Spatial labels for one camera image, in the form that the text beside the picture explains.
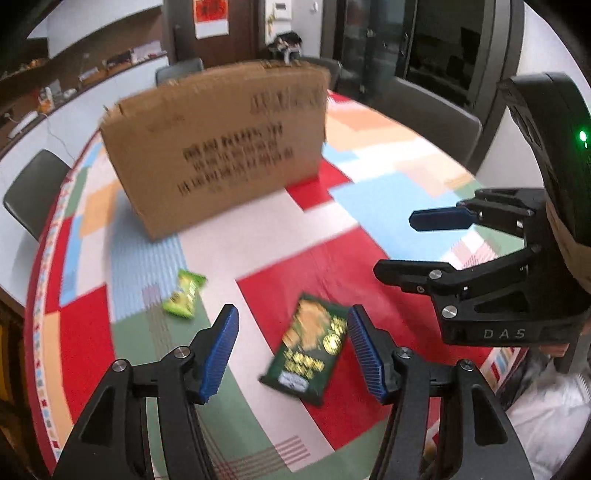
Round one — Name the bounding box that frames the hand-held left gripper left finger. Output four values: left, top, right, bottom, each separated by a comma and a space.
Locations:
53, 304, 241, 480

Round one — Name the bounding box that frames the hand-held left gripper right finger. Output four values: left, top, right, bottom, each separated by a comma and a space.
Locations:
347, 305, 536, 480

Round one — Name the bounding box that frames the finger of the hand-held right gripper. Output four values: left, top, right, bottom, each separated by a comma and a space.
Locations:
373, 244, 543, 324
409, 187, 548, 241

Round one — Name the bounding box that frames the dark green cracker packet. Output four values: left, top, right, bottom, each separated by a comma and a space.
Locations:
259, 292, 350, 408

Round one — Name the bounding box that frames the lime green candy packet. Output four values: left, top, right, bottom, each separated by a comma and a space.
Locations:
163, 269, 208, 320

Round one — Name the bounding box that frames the printed cardboard box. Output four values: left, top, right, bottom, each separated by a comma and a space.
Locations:
99, 60, 329, 241

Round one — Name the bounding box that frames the grey dining chair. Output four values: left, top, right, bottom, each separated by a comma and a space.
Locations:
295, 55, 343, 92
156, 58, 205, 87
2, 148, 73, 241
373, 75, 484, 175

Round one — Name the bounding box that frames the dark glass door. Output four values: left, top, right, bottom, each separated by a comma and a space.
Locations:
322, 0, 500, 108

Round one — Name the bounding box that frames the white garment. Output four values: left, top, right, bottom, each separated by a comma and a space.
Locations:
502, 368, 588, 480

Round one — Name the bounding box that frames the black clothes pile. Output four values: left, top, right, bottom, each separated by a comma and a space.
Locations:
267, 32, 304, 64

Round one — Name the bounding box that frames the white sideboard counter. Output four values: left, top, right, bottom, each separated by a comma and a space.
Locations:
0, 45, 170, 163

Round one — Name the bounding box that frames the red and white wall poster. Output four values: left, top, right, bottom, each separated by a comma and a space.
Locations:
194, 0, 230, 39

